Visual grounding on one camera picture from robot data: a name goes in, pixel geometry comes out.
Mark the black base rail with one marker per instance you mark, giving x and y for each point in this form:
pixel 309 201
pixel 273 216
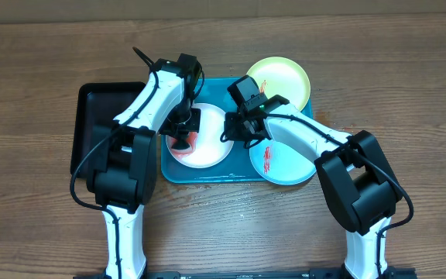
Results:
pixel 316 273

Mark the pink cleaning sponge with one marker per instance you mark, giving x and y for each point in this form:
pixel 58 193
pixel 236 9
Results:
pixel 184 144

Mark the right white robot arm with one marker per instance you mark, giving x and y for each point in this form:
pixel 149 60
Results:
pixel 357 181

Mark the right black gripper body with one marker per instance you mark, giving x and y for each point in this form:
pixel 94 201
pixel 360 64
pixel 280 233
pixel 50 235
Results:
pixel 244 132

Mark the yellow plate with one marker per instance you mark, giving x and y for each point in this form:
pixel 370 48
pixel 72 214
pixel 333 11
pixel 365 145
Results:
pixel 284 77

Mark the white plate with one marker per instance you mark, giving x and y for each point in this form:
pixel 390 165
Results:
pixel 206 148

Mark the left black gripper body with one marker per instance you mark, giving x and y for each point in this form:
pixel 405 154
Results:
pixel 184 120

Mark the black plastic tray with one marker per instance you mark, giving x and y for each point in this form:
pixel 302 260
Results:
pixel 99 103

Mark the light blue plate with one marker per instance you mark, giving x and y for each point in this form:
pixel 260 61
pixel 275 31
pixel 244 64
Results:
pixel 280 164

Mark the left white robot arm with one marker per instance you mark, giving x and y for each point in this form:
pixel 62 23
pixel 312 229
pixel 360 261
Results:
pixel 121 165

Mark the teal plastic tray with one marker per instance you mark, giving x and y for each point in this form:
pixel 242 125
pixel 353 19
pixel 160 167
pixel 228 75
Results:
pixel 236 167

